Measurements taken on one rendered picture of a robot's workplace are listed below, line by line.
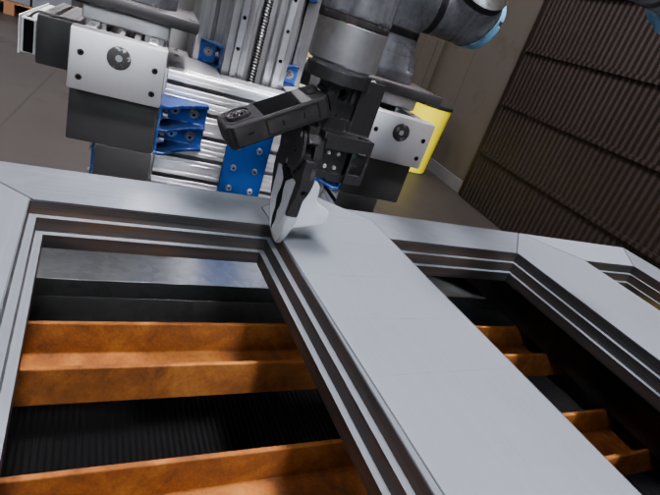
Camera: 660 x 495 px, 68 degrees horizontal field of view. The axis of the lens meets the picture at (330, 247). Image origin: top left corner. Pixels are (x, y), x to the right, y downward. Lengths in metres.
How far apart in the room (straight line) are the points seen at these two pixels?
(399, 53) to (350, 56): 0.56
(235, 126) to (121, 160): 0.45
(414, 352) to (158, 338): 0.33
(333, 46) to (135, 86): 0.42
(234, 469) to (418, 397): 0.21
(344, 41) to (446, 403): 0.35
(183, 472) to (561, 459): 0.33
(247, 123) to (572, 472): 0.41
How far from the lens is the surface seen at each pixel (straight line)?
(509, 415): 0.47
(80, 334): 0.64
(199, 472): 0.52
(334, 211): 0.73
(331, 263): 0.58
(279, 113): 0.51
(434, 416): 0.42
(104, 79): 0.86
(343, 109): 0.55
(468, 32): 1.14
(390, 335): 0.49
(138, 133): 0.91
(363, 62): 0.52
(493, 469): 0.41
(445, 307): 0.59
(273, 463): 0.55
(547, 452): 0.46
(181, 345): 0.67
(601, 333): 0.79
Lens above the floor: 1.11
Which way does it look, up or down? 24 degrees down
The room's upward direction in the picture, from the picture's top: 19 degrees clockwise
